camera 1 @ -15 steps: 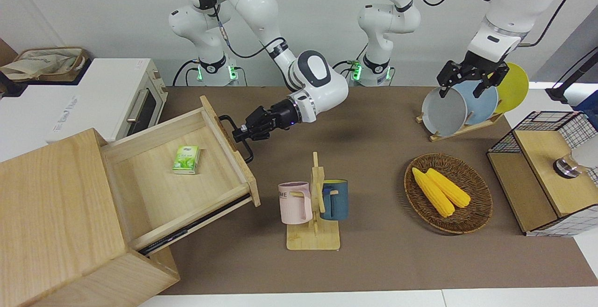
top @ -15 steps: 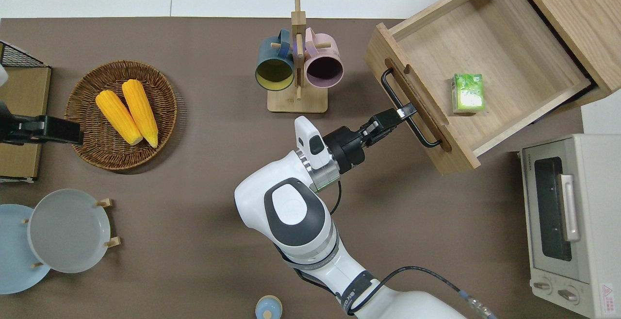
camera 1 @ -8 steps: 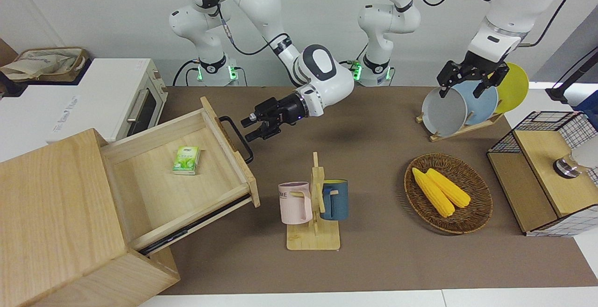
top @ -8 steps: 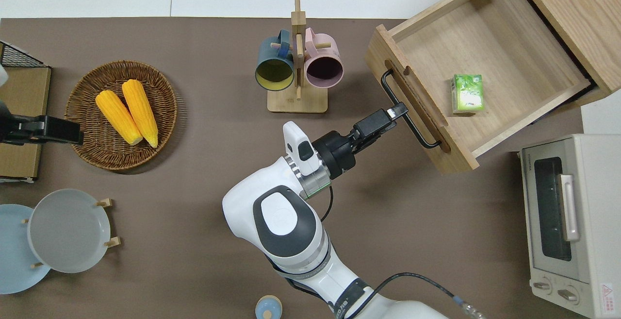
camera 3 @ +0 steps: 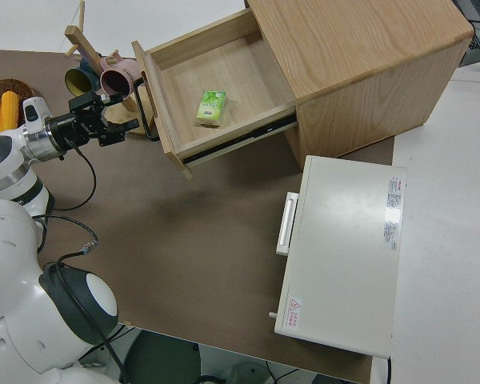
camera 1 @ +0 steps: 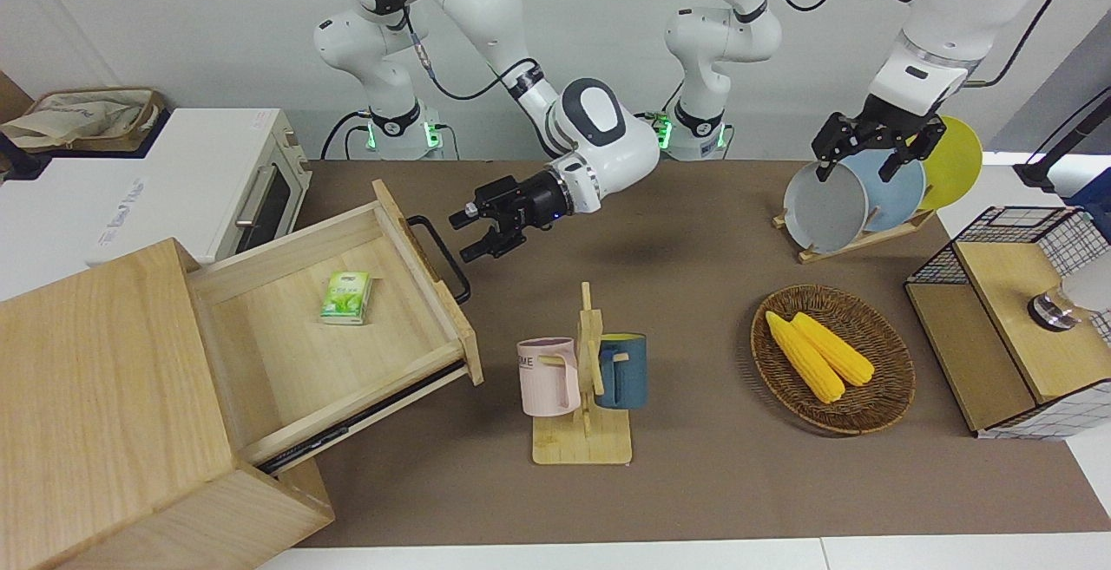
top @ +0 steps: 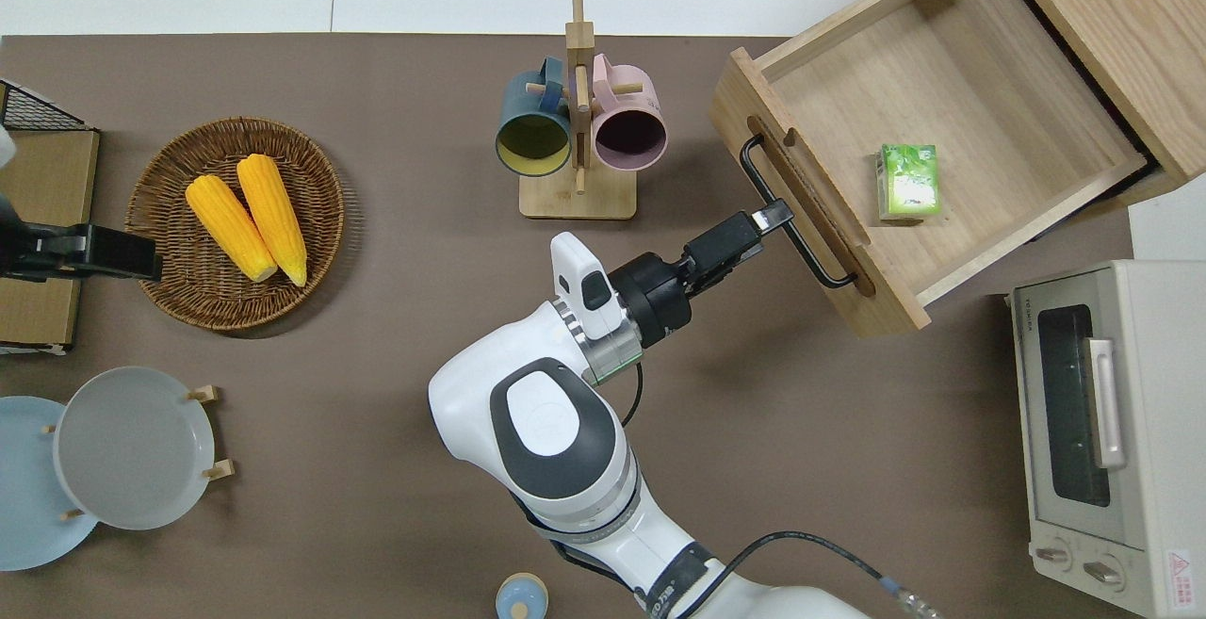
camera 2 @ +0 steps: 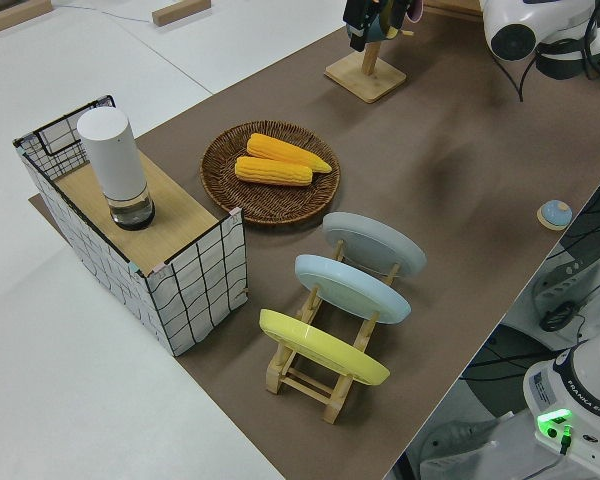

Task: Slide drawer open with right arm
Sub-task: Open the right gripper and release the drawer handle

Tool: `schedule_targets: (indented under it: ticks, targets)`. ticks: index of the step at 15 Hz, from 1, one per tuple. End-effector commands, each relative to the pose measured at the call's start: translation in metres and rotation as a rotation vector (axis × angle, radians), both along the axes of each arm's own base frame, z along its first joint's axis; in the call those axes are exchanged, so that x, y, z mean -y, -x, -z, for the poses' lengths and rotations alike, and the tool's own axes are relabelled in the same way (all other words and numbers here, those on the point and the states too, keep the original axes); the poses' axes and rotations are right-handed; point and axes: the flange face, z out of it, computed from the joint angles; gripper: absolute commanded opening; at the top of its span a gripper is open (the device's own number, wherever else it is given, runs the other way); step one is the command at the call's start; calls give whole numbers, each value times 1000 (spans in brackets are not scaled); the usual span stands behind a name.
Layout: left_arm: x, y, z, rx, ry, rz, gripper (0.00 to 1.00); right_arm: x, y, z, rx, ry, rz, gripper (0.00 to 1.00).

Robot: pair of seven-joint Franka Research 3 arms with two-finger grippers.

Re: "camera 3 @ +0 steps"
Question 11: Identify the wooden mug rack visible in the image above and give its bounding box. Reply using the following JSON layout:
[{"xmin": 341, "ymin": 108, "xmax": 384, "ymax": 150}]
[{"xmin": 63, "ymin": 0, "xmax": 141, "ymax": 137}]

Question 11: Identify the brown wicker basket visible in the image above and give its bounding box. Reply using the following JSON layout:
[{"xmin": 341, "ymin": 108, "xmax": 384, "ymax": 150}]
[{"xmin": 0, "ymin": 78, "xmax": 45, "ymax": 139}]

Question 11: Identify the brown table mat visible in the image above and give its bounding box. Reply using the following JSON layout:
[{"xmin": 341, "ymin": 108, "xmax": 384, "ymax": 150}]
[{"xmin": 0, "ymin": 48, "xmax": 397, "ymax": 384}]

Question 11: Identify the green tissue pack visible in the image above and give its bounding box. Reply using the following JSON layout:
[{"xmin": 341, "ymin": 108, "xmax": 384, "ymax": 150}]
[{"xmin": 194, "ymin": 89, "xmax": 229, "ymax": 130}]

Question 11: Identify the blue mug yellow inside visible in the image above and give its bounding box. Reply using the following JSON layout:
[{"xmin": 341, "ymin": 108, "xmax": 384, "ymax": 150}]
[{"xmin": 63, "ymin": 55, "xmax": 105, "ymax": 97}]

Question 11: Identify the dark round pedestal base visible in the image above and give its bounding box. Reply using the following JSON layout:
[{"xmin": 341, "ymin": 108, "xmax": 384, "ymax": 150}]
[{"xmin": 128, "ymin": 331, "xmax": 202, "ymax": 384}]

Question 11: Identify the light wooden cabinet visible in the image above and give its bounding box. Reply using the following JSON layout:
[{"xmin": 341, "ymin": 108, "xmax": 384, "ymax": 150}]
[{"xmin": 244, "ymin": 0, "xmax": 474, "ymax": 161}]

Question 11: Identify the white toaster oven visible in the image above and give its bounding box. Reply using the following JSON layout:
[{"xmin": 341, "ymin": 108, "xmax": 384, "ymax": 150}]
[{"xmin": 266, "ymin": 154, "xmax": 408, "ymax": 360}]

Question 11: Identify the light wooden drawer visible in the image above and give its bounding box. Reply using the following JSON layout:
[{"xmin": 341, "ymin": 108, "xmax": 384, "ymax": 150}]
[{"xmin": 130, "ymin": 8, "xmax": 298, "ymax": 182}]

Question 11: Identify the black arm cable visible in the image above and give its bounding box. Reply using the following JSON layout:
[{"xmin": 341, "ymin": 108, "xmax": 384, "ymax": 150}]
[{"xmin": 30, "ymin": 144, "xmax": 127, "ymax": 384}]

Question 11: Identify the pink ceramic mug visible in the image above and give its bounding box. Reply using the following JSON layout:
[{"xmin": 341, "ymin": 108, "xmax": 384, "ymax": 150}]
[{"xmin": 99, "ymin": 52, "xmax": 142, "ymax": 98}]

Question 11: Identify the black metal drawer handle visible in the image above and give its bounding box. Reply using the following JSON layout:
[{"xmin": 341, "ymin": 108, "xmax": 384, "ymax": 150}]
[{"xmin": 134, "ymin": 71, "xmax": 160, "ymax": 142}]

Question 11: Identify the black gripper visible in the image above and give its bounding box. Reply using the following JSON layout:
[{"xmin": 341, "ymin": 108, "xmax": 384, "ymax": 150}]
[{"xmin": 50, "ymin": 91, "xmax": 140, "ymax": 152}]

